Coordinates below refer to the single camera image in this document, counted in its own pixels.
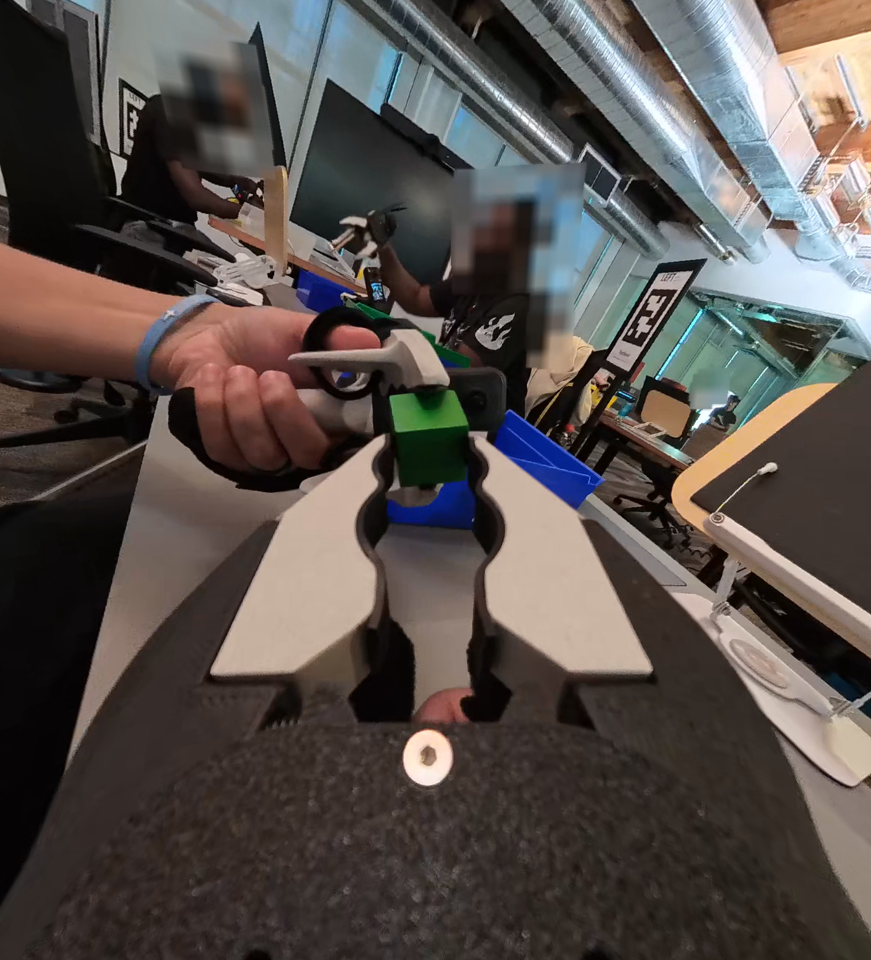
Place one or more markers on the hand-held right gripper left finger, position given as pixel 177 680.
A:
pixel 308 592

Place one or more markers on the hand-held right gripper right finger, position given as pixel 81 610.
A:
pixel 563 592

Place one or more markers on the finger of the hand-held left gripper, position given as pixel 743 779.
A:
pixel 413 496
pixel 424 360

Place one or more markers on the green block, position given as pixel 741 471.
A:
pixel 428 442

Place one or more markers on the person's left forearm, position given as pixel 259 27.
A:
pixel 45 315

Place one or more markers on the person's left hand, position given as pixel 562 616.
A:
pixel 240 360

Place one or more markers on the black monitor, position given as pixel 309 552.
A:
pixel 375 187

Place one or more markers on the tan wooden chair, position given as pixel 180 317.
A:
pixel 668 412

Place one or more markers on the black-framed marker sign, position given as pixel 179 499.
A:
pixel 653 315

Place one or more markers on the white vent grille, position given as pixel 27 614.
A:
pixel 599 176

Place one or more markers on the blue wristband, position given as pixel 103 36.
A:
pixel 152 345

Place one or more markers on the person's black pants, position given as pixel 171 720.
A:
pixel 30 675

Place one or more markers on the black office chair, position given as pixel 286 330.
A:
pixel 68 420
pixel 30 150

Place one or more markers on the wood-rimmed black tablet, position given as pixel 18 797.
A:
pixel 840 487

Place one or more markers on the silver ventilation duct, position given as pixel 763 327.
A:
pixel 743 90
pixel 518 75

